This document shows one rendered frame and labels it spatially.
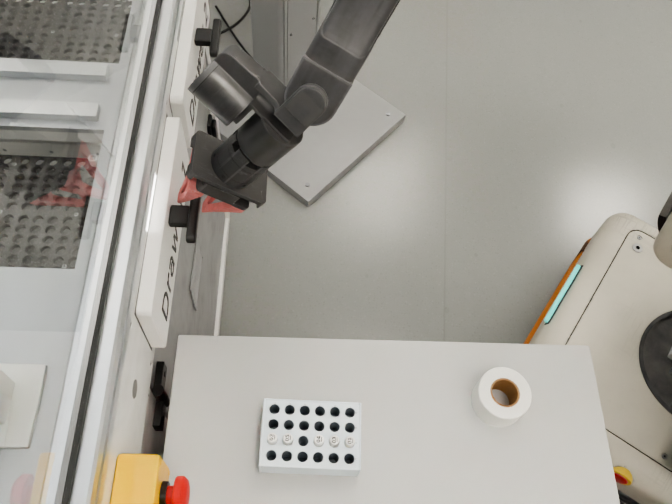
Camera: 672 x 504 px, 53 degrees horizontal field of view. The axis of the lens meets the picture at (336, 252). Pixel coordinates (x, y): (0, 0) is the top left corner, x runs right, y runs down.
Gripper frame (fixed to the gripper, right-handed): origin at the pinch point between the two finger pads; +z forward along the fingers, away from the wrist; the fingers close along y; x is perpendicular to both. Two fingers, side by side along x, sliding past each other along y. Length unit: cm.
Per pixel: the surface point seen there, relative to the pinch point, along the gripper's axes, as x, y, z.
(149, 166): 0.8, 8.1, -4.1
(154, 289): 14.3, 3.9, -0.6
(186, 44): -24.5, 4.5, -0.8
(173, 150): -5.6, 4.1, -0.8
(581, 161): -79, -134, 13
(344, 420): 25.4, -22.2, -3.4
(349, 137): -82, -73, 53
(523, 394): 21.8, -41.0, -17.3
